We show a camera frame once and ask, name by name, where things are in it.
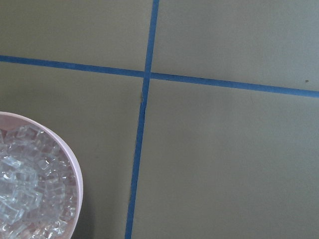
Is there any clear ice cubes pile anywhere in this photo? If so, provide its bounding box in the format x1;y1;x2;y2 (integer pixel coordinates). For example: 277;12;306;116
0;124;77;239

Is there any pink bowl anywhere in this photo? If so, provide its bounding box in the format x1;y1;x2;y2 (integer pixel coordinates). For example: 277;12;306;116
0;112;83;239

